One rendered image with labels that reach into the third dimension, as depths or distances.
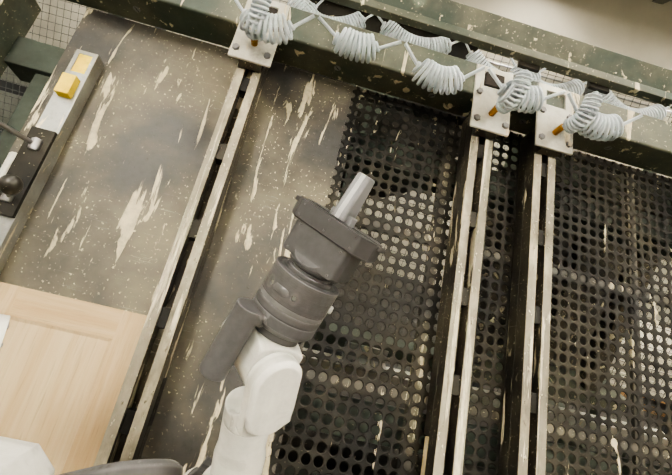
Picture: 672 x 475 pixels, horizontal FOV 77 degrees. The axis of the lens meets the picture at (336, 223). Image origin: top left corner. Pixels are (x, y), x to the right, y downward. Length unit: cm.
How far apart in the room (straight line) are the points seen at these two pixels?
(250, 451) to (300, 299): 23
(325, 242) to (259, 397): 19
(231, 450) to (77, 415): 42
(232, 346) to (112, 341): 48
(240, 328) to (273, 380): 7
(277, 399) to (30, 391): 58
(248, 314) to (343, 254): 13
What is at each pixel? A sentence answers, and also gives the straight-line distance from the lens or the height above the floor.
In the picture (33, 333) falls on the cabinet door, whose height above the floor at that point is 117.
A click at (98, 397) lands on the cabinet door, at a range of 96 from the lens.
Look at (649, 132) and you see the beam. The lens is 142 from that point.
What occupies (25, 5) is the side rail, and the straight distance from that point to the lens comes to 141.
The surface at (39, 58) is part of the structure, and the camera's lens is 133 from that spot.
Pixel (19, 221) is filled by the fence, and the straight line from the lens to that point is 108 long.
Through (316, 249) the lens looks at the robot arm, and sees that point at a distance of 49.
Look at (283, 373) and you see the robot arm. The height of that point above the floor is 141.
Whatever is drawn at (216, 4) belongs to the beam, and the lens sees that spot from 118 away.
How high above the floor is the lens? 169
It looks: 12 degrees down
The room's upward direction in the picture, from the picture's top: 16 degrees clockwise
